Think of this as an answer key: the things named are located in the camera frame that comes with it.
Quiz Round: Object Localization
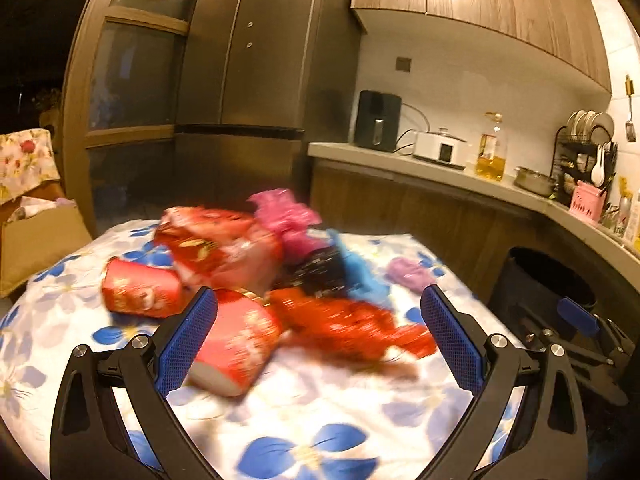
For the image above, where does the blue plastic bag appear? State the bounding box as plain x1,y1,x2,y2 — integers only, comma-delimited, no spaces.
327,229,392,307

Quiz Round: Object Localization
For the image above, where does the cooking oil bottle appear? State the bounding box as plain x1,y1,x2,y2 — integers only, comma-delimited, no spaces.
475,112,507,182

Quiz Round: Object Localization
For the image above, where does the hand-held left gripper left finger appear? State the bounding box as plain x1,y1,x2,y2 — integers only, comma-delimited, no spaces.
49,286,223,480

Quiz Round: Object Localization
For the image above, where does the wooden glass sliding door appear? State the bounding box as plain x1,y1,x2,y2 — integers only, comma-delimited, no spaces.
61,0,212,237

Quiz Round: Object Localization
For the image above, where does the wooden base cabinet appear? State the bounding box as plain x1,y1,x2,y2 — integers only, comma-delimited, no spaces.
309,156,551,302

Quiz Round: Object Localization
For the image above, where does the pink utensil basket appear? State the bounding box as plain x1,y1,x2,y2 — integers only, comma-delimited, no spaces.
569,180,608,224

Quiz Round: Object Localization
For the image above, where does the white slow cooker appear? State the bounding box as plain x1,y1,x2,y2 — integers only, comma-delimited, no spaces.
413,127,469,169

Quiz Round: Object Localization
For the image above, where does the red crumpled wrapper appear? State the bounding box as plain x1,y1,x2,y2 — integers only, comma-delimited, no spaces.
271,287,439,362

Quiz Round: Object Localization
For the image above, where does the appliance power cable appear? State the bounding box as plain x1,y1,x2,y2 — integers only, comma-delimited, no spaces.
394,102,432,155

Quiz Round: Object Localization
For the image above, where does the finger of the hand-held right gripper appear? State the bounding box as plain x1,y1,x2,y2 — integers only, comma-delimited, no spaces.
559,297,639,359
520,316,632,407

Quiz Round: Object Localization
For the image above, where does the black trash bin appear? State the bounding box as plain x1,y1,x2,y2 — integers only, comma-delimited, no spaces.
487,246,636,361

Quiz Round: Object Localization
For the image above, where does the black dish rack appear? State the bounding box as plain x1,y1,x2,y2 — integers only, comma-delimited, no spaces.
554,110,619,207

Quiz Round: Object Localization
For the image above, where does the hanging metal spatula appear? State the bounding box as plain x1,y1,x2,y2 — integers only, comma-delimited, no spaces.
624,75,637,144

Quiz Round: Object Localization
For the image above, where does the blue floral tablecloth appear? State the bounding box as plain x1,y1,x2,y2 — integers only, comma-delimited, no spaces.
0,219,532,480

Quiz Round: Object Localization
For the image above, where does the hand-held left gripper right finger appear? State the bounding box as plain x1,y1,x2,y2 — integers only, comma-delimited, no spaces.
415,284,590,480

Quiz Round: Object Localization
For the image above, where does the wooden upper cabinet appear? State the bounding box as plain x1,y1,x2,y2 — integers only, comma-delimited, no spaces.
350,0,614,94

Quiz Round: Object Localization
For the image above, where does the pink plastic bag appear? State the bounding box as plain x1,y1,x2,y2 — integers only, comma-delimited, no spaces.
247,188,324,252

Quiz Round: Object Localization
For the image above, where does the black air fryer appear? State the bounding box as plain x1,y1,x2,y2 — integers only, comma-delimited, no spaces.
354,90,403,153

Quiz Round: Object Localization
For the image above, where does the grey refrigerator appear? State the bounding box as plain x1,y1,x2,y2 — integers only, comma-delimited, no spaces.
174,0,364,202

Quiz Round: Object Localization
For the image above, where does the cardboard box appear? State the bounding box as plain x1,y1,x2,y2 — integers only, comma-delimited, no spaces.
0,199,94,299

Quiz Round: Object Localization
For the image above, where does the red printed paper cup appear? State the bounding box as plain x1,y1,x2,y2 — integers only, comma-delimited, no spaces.
101,257,194,319
192,290,284,397

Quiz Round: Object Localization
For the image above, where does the purple crumpled wrapper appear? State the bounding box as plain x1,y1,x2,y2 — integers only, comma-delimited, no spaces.
387,256,436,292

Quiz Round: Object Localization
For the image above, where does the condiment bottle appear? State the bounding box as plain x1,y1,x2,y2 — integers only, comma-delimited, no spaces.
616,194,640,257

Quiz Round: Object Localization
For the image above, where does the red printed packaging bag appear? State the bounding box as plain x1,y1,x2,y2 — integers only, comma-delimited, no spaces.
152,206,286,297

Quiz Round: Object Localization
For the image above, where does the white ladle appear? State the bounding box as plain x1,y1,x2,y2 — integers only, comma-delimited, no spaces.
591,144,607,187

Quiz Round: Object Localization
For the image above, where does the black printed packet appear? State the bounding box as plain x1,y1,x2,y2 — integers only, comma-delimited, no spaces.
284,247,351,297

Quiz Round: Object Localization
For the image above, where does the metal pot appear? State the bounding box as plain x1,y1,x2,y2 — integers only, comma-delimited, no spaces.
514,166,559,196

